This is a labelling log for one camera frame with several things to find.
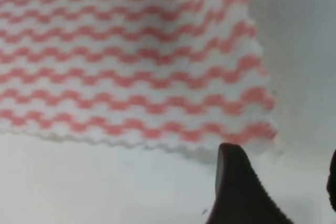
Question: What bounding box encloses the pink white wavy towel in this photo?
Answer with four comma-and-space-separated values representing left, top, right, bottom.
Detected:
1, 0, 277, 153

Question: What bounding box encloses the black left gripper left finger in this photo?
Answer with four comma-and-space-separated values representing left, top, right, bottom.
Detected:
207, 143, 293, 224

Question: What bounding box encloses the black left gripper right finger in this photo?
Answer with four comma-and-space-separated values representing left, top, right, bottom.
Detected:
327, 150, 336, 212

